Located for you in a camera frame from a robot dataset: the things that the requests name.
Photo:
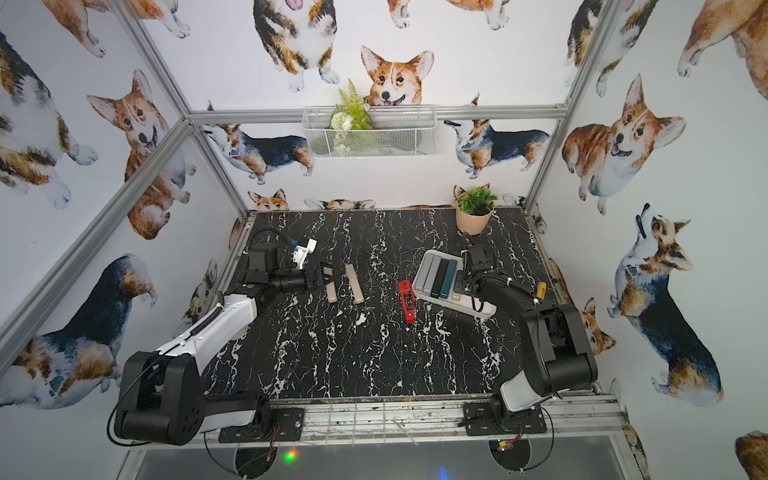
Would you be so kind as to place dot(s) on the white storage tray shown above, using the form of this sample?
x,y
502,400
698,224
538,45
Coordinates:
x,y
467,305

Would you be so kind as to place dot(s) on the fern with white flower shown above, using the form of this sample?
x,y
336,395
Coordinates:
x,y
351,114

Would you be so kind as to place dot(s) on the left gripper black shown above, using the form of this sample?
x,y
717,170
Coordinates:
x,y
318,276

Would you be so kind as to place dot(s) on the white wire wall basket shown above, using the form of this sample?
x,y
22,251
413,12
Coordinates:
x,y
388,132

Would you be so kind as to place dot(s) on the grey plier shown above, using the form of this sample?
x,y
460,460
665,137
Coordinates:
x,y
424,268
431,275

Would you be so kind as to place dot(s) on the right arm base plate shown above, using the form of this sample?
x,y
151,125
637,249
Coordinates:
x,y
492,418

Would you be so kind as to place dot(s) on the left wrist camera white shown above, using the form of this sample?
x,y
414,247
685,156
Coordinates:
x,y
302,249

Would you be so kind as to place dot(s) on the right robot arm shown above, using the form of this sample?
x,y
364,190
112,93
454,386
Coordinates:
x,y
554,352

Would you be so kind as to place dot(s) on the pink potted plant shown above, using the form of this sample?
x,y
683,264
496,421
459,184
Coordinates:
x,y
474,208

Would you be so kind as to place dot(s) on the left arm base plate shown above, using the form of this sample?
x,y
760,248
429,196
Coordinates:
x,y
281,425

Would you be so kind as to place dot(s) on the teal plier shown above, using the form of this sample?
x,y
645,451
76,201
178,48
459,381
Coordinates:
x,y
448,279

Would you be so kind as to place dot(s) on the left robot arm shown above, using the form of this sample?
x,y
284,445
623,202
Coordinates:
x,y
162,398

